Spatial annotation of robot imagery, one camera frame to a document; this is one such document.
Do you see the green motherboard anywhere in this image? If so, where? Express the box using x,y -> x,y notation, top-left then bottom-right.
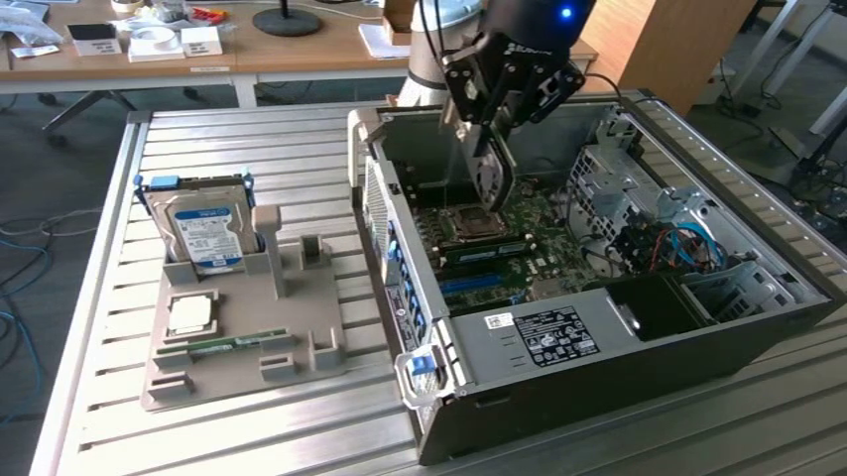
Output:
411,174 -> 600,314

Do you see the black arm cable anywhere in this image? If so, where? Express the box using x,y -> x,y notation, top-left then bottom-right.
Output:
415,0 -> 445,80

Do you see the metal disk bay cage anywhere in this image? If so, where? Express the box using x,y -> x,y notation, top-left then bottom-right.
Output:
567,143 -> 729,279

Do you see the white label card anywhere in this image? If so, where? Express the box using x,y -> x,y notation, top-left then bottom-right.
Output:
9,44 -> 61,60

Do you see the red wire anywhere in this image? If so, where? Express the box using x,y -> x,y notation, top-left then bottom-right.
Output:
645,229 -> 671,273

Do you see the brown cardboard box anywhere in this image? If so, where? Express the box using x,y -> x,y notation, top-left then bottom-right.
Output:
381,0 -> 416,47

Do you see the CPU socket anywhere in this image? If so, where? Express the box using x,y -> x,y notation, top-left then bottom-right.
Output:
448,203 -> 511,243

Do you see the white table frame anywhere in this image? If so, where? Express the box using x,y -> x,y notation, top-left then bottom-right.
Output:
724,0 -> 847,136

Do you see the open black PC case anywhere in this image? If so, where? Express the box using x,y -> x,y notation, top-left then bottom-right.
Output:
347,88 -> 847,467

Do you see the grey power supply unit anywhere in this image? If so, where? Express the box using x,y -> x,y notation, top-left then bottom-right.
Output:
432,289 -> 640,389

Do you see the green RAM stick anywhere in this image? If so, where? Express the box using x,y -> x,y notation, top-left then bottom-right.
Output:
156,327 -> 291,355

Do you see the blue wire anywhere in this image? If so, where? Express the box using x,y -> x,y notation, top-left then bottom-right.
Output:
664,222 -> 728,273

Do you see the flat white box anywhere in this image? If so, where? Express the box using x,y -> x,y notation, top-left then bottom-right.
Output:
127,39 -> 187,63

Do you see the office chair base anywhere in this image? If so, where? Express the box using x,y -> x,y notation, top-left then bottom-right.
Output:
36,87 -> 204,148

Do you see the white floor cable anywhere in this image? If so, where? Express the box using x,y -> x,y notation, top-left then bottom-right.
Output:
0,207 -> 104,238

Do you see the clear plastic bag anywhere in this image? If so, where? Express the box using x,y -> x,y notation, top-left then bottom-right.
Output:
0,2 -> 65,46

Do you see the blue floor cable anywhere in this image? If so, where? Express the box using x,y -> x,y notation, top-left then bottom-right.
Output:
0,232 -> 52,427

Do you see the white box with black top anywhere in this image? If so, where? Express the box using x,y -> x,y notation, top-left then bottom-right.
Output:
68,23 -> 124,57

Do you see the white cube box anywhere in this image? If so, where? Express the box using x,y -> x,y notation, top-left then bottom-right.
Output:
180,26 -> 224,58

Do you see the grey handle with blue latch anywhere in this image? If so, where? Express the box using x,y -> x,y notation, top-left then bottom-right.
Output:
393,343 -> 445,409

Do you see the RAM stick with white label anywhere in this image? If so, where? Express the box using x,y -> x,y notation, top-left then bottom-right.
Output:
439,239 -> 532,268

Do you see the wooden desk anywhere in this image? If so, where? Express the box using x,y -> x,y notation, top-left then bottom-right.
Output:
0,0 -> 600,108

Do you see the blue expansion slot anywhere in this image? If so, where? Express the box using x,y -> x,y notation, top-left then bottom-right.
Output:
439,272 -> 504,299

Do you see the silver CPU chip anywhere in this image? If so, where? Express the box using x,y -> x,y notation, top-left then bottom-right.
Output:
165,296 -> 219,336

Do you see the grey parts rack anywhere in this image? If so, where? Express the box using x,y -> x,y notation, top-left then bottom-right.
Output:
139,203 -> 349,414

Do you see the black round lamp base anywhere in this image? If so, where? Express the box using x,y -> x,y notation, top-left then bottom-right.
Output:
252,0 -> 324,37

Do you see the white tape roll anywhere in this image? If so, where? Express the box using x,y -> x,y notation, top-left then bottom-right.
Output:
131,27 -> 179,51

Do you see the black graphics card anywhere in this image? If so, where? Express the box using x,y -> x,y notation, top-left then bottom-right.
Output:
437,93 -> 519,213

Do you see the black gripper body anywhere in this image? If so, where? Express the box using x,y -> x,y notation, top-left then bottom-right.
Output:
484,0 -> 596,71

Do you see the white paper stack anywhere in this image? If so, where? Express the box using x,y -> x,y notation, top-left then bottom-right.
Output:
357,22 -> 413,60

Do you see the hard disk in blue caddy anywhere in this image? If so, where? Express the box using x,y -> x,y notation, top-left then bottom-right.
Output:
133,168 -> 263,276

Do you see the black cable behind case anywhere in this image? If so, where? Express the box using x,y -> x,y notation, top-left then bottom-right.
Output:
585,72 -> 667,106

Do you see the wooden cabinet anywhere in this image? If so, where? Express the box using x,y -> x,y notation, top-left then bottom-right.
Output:
573,0 -> 760,115

